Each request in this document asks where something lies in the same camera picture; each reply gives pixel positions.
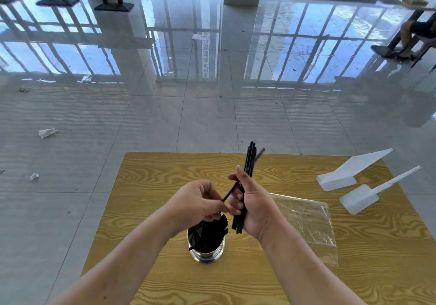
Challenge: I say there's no person's left hand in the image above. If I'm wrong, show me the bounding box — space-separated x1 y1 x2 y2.
163 180 231 237

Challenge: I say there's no wooden table with black base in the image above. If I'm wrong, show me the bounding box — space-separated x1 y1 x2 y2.
370 0 436 59

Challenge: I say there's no small bunch of black straws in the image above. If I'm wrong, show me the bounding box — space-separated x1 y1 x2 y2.
231 141 258 235

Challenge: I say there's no bundle of black straws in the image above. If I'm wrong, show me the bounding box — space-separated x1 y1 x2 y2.
188 214 229 253

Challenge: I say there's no clear plastic bag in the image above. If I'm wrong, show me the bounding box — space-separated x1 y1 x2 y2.
269 193 339 267

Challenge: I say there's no person's right hand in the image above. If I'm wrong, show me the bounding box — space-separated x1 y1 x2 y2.
227 165 283 242

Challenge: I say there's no wide white plastic sign holder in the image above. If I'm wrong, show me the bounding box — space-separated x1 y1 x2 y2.
316 148 393 192

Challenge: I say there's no person's left forearm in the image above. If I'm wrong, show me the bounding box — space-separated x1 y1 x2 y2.
49 209 181 305

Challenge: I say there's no grey chair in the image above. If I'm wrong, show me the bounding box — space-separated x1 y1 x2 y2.
410 37 436 69

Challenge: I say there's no person's right forearm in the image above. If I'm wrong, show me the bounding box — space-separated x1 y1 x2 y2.
260 226 367 305

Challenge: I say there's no narrow white plastic sign holder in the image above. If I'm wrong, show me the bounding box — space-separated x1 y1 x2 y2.
339 166 422 216

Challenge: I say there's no steel cylindrical holder cup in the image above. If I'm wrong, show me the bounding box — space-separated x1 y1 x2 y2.
187 228 226 265

